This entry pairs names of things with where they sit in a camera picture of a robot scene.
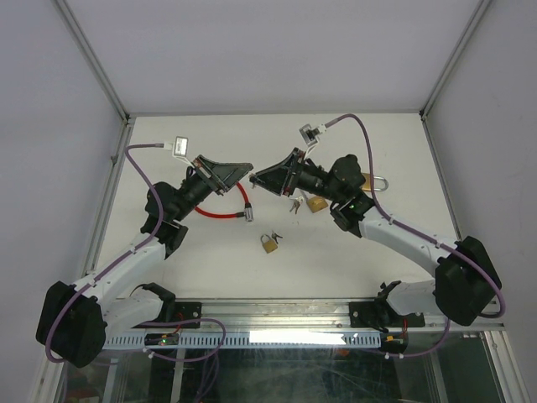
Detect wide brass padlock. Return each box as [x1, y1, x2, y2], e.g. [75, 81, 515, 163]
[362, 172, 389, 192]

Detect keys beside small padlock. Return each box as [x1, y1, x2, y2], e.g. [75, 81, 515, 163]
[271, 232, 282, 244]

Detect right aluminium frame post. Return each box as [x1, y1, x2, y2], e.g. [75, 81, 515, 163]
[419, 0, 493, 120]

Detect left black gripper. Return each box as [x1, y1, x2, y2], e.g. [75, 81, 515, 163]
[172, 154, 253, 222]

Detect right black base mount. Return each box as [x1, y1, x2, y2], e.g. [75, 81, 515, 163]
[348, 301, 425, 332]

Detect aluminium front rail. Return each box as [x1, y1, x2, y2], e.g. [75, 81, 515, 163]
[50, 296, 501, 333]

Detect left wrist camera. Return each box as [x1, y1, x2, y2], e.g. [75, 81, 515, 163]
[163, 136, 188, 159]

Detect red cable lock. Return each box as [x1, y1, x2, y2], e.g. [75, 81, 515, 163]
[193, 181, 256, 222]

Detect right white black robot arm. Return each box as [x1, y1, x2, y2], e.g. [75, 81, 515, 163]
[249, 149, 502, 327]

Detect small brass padlock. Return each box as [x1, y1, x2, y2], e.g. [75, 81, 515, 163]
[260, 234, 278, 254]

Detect long shackle brass padlock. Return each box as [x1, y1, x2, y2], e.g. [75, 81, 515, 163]
[300, 190, 328, 213]

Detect aluminium frame post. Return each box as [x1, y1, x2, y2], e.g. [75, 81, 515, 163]
[51, 0, 130, 122]
[419, 0, 493, 120]

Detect cable lock keys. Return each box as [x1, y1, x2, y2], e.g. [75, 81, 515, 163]
[248, 174, 257, 189]

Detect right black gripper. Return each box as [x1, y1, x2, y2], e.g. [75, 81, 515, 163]
[249, 149, 343, 204]

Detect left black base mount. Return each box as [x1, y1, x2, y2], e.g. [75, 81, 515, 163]
[135, 301, 203, 329]

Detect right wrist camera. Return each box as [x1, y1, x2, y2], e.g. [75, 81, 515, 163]
[299, 124, 327, 148]

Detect left aluminium frame post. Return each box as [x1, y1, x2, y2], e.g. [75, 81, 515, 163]
[51, 0, 130, 122]

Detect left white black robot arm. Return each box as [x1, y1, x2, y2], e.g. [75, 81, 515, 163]
[36, 155, 253, 368]

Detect grey slotted cable duct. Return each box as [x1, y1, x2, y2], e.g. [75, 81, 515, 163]
[104, 330, 381, 350]

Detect keys beside long padlock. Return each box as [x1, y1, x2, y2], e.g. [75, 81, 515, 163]
[289, 196, 305, 214]

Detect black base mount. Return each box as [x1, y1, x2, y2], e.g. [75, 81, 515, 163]
[348, 301, 425, 332]
[135, 301, 203, 329]

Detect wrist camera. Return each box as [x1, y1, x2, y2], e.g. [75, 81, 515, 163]
[299, 124, 327, 148]
[163, 136, 188, 159]

